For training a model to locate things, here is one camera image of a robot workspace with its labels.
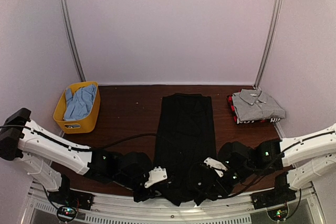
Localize light blue shirt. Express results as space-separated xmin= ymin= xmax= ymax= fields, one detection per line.
xmin=64 ymin=84 xmax=97 ymax=121

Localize red black plaid shirt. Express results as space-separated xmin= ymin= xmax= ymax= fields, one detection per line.
xmin=227 ymin=95 xmax=239 ymax=124

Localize black long sleeve shirt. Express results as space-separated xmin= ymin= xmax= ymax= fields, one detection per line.
xmin=154 ymin=93 xmax=217 ymax=206

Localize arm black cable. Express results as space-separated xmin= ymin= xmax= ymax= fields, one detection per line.
xmin=0 ymin=125 xmax=158 ymax=153
xmin=188 ymin=150 xmax=300 ymax=199

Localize left aluminium frame post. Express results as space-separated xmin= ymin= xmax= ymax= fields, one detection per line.
xmin=60 ymin=0 xmax=86 ymax=82

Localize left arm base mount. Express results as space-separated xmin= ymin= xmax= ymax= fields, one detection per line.
xmin=42 ymin=174 xmax=93 ymax=223

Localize yellow plastic basket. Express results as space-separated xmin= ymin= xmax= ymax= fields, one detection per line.
xmin=53 ymin=81 xmax=101 ymax=134

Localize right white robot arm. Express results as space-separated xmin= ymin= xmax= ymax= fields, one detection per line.
xmin=204 ymin=125 xmax=335 ymax=204

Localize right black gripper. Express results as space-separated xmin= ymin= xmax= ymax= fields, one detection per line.
xmin=206 ymin=163 xmax=254 ymax=199

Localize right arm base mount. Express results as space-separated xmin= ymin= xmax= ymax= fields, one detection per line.
xmin=251 ymin=172 xmax=297 ymax=222

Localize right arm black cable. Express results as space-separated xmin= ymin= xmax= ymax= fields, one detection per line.
xmin=188 ymin=150 xmax=300 ymax=199

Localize black printed folded shirt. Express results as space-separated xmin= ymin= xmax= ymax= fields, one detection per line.
xmin=233 ymin=116 xmax=281 ymax=124

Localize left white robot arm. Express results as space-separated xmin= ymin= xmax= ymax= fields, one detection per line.
xmin=1 ymin=108 xmax=167 ymax=206

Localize front aluminium rail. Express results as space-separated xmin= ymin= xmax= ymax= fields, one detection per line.
xmin=19 ymin=180 xmax=327 ymax=223

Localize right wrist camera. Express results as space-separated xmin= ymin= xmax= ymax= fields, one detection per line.
xmin=203 ymin=141 xmax=254 ymax=179

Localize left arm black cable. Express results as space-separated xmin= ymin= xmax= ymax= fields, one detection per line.
xmin=0 ymin=125 xmax=158 ymax=153

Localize right aluminium frame post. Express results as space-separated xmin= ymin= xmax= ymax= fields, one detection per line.
xmin=253 ymin=0 xmax=283 ymax=90

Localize aluminium frame post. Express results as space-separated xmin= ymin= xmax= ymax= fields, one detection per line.
xmin=60 ymin=0 xmax=86 ymax=82
xmin=253 ymin=0 xmax=283 ymax=90

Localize grey shirt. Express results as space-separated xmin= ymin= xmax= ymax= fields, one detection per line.
xmin=232 ymin=89 xmax=286 ymax=121

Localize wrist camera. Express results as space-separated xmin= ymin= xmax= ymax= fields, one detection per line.
xmin=113 ymin=152 xmax=168 ymax=191
xmin=203 ymin=141 xmax=254 ymax=179

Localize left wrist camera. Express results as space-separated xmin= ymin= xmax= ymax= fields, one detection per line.
xmin=113 ymin=152 xmax=168 ymax=191

